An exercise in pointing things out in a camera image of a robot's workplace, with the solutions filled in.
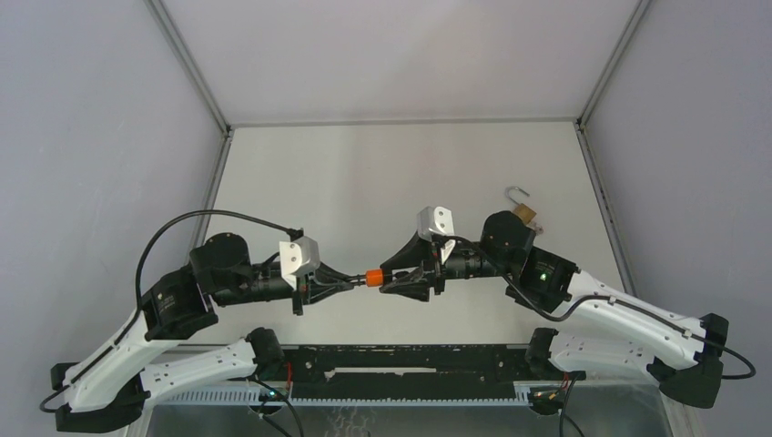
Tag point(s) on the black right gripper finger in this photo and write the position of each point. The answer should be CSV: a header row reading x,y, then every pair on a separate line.
x,y
408,284
416,253

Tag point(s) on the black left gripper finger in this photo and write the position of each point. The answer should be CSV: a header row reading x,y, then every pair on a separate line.
x,y
317,292
326,275

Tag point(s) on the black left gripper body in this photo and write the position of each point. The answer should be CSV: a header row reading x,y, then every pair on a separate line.
x,y
302,283

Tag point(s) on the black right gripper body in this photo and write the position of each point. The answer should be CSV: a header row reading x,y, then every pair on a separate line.
x,y
440,268

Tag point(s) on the orange black padlock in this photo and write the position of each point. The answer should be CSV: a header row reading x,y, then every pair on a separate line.
x,y
373,278

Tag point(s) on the large brass padlock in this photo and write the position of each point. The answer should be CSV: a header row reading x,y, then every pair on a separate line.
x,y
523,212

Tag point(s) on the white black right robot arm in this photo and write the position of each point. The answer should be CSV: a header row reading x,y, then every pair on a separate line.
x,y
591,327

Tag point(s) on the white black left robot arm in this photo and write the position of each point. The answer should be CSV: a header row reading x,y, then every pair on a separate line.
x,y
113,387

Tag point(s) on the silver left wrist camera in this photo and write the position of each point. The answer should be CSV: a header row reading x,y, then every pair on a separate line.
x,y
297,259

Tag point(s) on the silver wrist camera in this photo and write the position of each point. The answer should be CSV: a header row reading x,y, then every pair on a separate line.
x,y
297,259
434,221

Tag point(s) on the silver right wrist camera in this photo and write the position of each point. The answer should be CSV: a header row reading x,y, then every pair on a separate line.
x,y
434,221

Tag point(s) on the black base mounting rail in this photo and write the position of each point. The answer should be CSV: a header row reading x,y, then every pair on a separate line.
x,y
457,372

